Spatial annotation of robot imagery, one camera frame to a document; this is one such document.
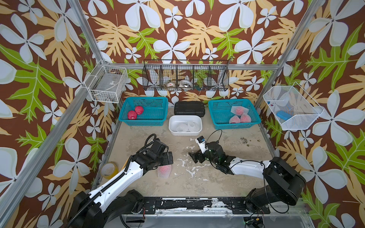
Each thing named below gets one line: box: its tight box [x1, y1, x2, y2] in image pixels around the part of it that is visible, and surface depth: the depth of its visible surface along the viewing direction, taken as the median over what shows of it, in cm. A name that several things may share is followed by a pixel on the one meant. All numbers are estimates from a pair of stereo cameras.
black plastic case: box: [174, 100, 206, 118], surface depth 116 cm
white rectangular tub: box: [168, 114, 203, 137], surface depth 104 cm
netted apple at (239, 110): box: [230, 105, 250, 116], surface depth 113 cm
